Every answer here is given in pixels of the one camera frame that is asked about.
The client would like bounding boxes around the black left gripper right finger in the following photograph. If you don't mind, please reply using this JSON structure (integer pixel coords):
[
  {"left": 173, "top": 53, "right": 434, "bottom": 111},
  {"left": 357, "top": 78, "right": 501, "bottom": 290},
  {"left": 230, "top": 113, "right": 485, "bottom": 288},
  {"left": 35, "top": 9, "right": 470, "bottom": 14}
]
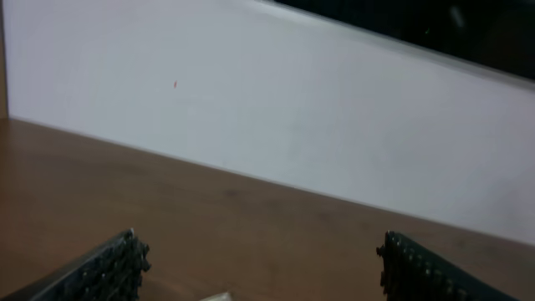
[{"left": 376, "top": 231, "right": 515, "bottom": 301}]

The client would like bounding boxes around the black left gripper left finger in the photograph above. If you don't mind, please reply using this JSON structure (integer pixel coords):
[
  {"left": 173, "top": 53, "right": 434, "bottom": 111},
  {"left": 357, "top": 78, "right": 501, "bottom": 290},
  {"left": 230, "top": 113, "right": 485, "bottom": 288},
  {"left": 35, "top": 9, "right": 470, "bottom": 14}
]
[{"left": 1, "top": 229, "right": 151, "bottom": 301}]

